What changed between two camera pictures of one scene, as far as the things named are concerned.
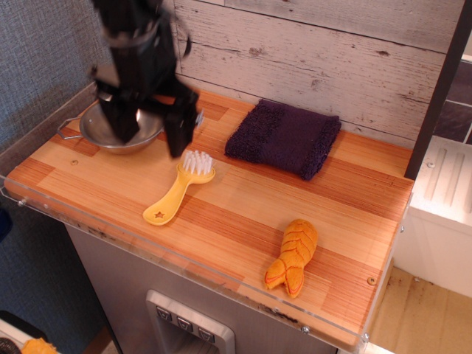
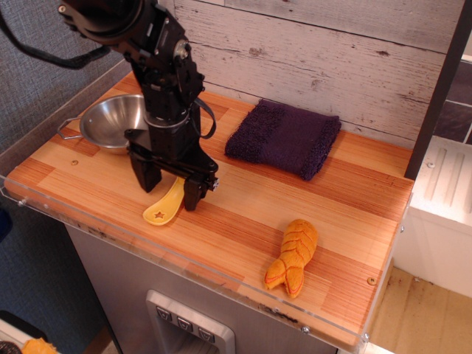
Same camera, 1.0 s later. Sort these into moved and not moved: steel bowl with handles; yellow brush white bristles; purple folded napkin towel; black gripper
Moved: black gripper
Not moved: steel bowl with handles; purple folded napkin towel; yellow brush white bristles
